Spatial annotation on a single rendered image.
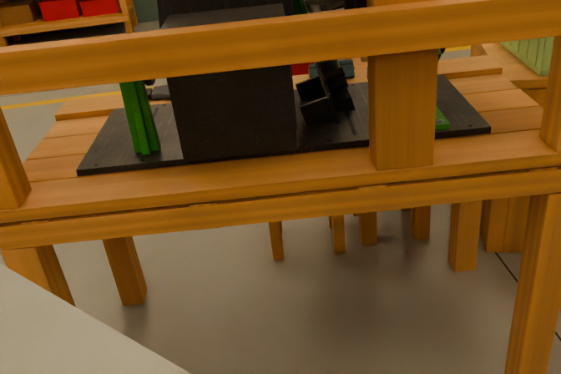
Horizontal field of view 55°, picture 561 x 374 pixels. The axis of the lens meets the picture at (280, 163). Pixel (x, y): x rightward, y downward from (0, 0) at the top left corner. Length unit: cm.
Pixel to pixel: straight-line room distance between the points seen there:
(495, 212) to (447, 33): 134
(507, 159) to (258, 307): 124
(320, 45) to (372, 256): 148
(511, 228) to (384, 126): 130
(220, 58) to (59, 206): 57
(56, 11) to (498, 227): 564
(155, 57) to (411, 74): 55
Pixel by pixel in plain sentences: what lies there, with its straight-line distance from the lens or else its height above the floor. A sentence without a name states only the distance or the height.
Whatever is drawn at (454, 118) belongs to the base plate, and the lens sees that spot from 155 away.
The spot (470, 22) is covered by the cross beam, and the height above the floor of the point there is 123.
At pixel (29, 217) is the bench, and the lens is 146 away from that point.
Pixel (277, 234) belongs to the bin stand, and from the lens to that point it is 237.
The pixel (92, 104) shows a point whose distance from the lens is 196.
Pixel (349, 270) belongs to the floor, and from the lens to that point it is 238.
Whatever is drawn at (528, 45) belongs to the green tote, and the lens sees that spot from 228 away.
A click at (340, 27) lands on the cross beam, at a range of 112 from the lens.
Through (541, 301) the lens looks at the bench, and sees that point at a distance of 174.
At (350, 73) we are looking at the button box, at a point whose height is 92.
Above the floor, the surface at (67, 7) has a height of 40.
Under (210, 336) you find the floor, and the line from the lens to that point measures 218.
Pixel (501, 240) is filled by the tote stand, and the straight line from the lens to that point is 249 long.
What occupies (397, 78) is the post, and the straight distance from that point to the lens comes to 123.
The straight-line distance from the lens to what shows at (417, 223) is 249.
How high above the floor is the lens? 154
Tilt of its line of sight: 29 degrees down
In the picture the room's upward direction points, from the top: 6 degrees counter-clockwise
